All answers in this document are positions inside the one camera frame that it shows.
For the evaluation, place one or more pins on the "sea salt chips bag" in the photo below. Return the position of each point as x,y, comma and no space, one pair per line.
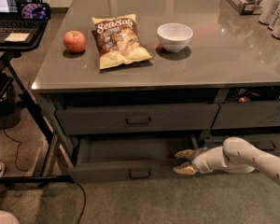
118,41

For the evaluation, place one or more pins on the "beige trouser knee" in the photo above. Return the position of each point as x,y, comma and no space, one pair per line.
7,218

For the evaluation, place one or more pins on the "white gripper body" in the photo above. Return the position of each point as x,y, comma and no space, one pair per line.
198,162

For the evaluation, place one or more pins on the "grey drawer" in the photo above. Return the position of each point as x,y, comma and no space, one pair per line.
248,115
129,157
136,118
266,142

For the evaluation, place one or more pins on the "white can left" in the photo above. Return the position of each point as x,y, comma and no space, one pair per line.
268,10

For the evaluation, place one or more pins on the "red apple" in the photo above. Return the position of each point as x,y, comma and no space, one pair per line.
74,41

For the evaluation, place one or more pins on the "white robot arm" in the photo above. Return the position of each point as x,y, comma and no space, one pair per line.
235,156

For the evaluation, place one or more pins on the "white can middle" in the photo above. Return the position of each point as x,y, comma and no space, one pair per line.
275,18

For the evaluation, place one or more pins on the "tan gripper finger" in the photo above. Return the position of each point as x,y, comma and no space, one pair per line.
185,168
185,154

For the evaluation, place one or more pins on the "black laptop stand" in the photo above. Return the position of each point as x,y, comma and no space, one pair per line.
7,53

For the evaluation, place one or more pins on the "yellow sticky note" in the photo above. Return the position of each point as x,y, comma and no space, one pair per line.
17,37

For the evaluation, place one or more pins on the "black smartphone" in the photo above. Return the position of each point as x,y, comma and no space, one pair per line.
34,11

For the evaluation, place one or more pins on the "white bowl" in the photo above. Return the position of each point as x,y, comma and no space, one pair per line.
174,36

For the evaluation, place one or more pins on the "black laptop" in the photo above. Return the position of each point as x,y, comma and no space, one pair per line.
12,13

